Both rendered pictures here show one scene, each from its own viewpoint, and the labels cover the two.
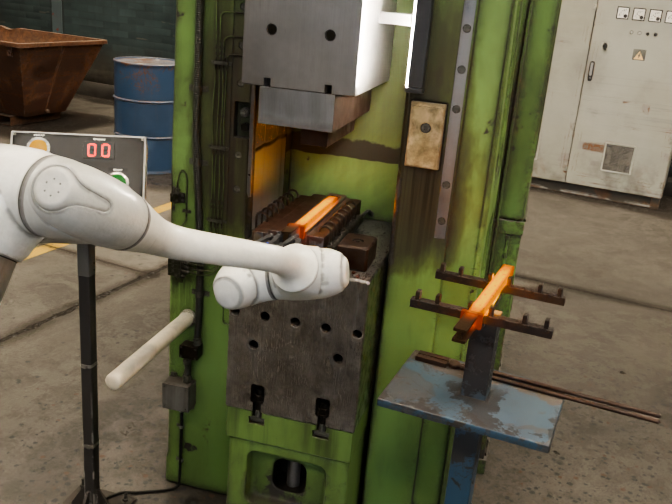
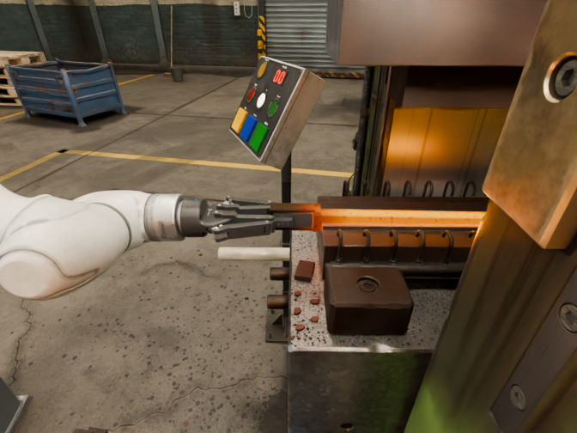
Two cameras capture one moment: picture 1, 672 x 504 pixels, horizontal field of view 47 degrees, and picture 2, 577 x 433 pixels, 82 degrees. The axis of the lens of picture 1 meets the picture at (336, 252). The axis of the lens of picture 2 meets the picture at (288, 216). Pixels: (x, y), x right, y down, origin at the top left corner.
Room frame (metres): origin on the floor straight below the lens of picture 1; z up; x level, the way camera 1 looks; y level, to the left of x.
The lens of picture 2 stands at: (1.79, -0.39, 1.33)
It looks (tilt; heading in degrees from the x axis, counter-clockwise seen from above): 32 degrees down; 77
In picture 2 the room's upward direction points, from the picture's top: straight up
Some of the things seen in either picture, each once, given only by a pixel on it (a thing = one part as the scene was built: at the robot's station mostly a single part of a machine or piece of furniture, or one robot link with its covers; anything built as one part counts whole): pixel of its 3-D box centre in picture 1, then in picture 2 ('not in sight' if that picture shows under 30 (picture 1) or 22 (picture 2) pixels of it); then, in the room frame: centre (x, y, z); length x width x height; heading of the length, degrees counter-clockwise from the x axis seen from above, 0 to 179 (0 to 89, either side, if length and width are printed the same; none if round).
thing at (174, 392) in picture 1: (179, 393); not in sight; (2.17, 0.45, 0.36); 0.09 x 0.07 x 0.12; 76
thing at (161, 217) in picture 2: not in sight; (171, 217); (1.69, 0.18, 1.00); 0.09 x 0.06 x 0.09; 76
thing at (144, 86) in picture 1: (149, 114); not in sight; (6.50, 1.65, 0.44); 0.59 x 0.59 x 0.88
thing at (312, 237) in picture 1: (310, 223); (425, 230); (2.18, 0.08, 0.96); 0.42 x 0.20 x 0.09; 166
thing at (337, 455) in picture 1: (311, 439); not in sight; (2.17, 0.03, 0.23); 0.55 x 0.37 x 0.47; 166
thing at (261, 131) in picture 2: not in sight; (259, 137); (1.92, 0.57, 1.01); 0.07 x 0.05 x 0.07; 101
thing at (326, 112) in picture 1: (319, 99); (481, 20); (2.18, 0.08, 1.32); 0.42 x 0.20 x 0.10; 166
